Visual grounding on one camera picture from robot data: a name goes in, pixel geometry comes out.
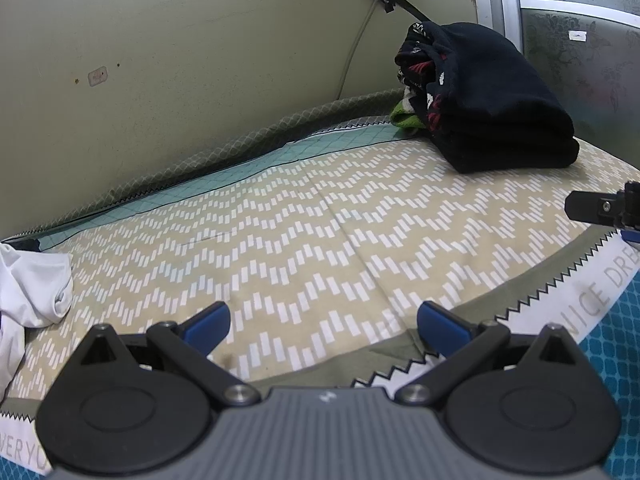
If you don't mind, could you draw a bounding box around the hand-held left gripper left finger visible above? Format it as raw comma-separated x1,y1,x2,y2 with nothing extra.
75,301,262,407

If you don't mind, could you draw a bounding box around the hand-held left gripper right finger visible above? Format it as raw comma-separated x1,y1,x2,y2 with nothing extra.
395,301,583,407

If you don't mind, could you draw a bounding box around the dark navy garment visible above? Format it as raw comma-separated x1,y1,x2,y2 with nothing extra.
395,21,581,175

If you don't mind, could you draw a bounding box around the white t-shirt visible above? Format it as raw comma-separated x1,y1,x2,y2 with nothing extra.
0,242,75,403

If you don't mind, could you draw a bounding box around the navy red white patterned garment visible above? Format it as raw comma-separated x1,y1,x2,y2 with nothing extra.
395,22,448,133

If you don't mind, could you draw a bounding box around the beige zigzag bed cover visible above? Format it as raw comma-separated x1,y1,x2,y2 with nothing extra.
0,110,640,476

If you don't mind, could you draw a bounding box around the frosted glass sliding door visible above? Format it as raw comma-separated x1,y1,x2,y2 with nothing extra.
467,0,640,171

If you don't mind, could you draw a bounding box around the green garment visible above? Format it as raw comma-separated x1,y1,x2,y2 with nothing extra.
390,100,427,133

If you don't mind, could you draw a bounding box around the grey wall cable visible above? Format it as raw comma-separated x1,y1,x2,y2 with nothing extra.
336,0,381,103

